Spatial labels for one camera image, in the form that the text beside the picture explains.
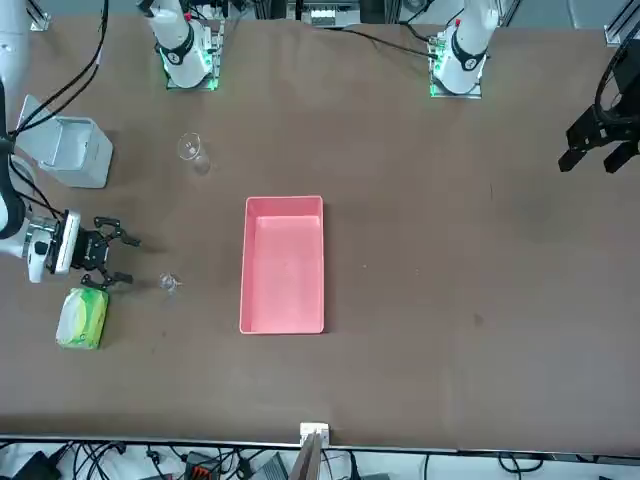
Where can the aluminium frame post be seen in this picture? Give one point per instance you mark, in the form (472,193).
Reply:
(310,450)

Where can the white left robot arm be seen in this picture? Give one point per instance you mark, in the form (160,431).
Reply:
(467,45)

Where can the small glass beaker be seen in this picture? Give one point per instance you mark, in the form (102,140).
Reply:
(170,281)

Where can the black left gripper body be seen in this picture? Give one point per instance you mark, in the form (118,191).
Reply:
(627,115)

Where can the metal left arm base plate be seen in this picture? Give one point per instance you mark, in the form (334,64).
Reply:
(434,65)

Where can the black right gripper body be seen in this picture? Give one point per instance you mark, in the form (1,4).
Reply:
(92,250)

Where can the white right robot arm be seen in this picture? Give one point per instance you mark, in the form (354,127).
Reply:
(175,55)

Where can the large glass beaker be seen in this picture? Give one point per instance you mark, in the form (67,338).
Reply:
(192,152)

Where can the white bin with flip lid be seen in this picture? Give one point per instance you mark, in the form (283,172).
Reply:
(85,160)

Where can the pink plastic container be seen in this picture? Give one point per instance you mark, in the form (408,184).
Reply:
(282,270)

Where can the aluminium corner profile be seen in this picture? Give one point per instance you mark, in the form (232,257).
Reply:
(620,25)
(39,15)

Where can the green tissue pack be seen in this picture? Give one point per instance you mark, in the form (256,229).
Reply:
(95,325)

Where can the grey box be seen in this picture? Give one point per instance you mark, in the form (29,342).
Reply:
(272,467)

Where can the black and orange power strip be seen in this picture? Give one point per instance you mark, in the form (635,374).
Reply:
(200,467)

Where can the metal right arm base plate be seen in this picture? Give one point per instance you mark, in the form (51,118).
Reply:
(212,60)

